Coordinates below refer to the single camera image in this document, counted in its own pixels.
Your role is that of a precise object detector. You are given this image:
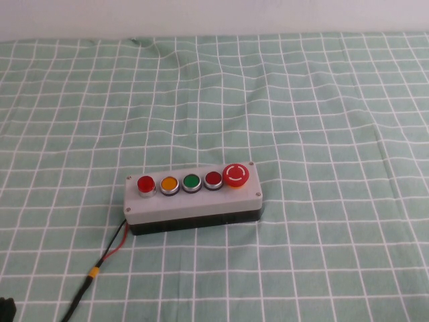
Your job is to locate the red indicator light button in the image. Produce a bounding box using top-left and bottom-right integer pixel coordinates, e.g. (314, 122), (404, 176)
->
(137, 175), (157, 199)

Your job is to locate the yellow push button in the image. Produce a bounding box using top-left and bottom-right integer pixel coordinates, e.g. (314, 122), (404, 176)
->
(159, 175), (180, 197)

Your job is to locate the grey black button control box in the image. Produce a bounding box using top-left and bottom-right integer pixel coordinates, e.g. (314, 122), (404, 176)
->
(122, 161), (264, 237)

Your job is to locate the green push button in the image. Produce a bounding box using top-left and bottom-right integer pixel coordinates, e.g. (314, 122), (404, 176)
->
(181, 173), (202, 195)

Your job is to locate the flat red push button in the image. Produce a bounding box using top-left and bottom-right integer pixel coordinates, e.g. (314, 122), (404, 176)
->
(204, 170), (224, 192)

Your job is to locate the red mushroom emergency stop button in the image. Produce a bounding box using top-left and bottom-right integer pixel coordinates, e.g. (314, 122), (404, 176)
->
(222, 163), (249, 190)

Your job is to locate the green white checked tablecloth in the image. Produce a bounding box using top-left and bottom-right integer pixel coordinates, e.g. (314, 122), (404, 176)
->
(0, 32), (429, 322)

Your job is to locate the thick black cable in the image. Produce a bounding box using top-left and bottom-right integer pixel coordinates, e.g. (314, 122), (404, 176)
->
(57, 276), (93, 322)

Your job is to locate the thin black wire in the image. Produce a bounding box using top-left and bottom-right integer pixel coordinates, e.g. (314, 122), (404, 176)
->
(95, 219), (127, 270)

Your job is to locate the thin red wire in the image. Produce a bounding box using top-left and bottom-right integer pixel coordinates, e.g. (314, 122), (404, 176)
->
(99, 223), (129, 264)

